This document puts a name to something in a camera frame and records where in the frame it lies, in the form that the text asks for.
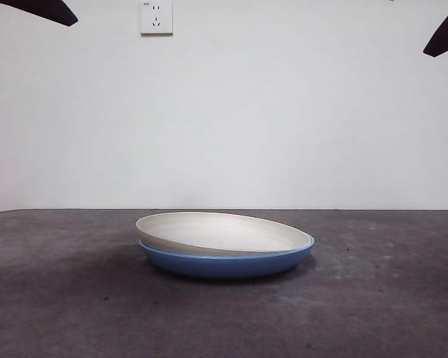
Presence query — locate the white plate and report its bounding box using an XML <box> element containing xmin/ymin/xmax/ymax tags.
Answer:
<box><xmin>135</xmin><ymin>211</ymin><xmax>311</xmax><ymax>258</ymax></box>

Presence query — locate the white wall power outlet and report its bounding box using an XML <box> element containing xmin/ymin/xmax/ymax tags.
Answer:
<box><xmin>140</xmin><ymin>0</ymin><xmax>174</xmax><ymax>37</ymax></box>

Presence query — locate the blue plate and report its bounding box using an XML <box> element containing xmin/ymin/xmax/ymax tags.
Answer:
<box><xmin>137</xmin><ymin>233</ymin><xmax>317</xmax><ymax>279</ymax></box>

